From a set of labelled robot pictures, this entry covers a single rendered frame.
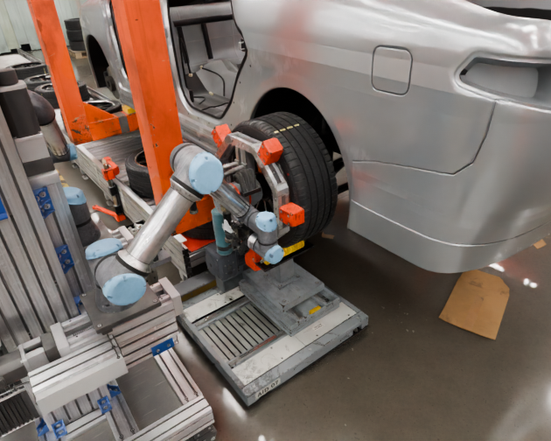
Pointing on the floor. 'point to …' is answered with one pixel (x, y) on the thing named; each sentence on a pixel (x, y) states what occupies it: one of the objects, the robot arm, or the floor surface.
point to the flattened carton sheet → (477, 303)
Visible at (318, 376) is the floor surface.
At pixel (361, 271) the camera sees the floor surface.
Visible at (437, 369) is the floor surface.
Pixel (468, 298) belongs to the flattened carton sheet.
